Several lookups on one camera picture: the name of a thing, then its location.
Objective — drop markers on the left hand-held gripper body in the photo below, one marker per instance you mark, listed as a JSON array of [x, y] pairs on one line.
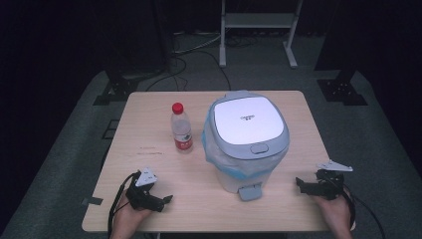
[[145, 177]]

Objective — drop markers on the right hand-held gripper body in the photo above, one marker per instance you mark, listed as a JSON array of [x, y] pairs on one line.
[[330, 182]]

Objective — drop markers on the person's left hand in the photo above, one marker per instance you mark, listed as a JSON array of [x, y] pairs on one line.
[[129, 215]]

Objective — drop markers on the person's right hand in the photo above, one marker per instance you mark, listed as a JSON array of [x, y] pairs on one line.
[[335, 212]]

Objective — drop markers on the grey tape strip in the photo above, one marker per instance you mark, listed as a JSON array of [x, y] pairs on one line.
[[93, 200]]

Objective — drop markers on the dark floor socket plate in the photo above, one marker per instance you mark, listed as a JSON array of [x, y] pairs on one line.
[[110, 129]]

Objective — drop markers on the clear bottle with red cap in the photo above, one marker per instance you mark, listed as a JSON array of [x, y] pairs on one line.
[[181, 130]]

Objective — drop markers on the blue trash bag liner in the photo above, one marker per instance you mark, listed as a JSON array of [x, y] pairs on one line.
[[212, 156]]

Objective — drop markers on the white grey pedal trash can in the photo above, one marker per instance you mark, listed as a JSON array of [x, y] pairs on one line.
[[249, 122]]

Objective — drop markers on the white metal stand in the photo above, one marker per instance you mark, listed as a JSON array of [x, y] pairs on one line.
[[257, 20]]

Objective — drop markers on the black stand with base plate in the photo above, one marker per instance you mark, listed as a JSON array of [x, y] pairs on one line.
[[116, 88], [341, 89]]

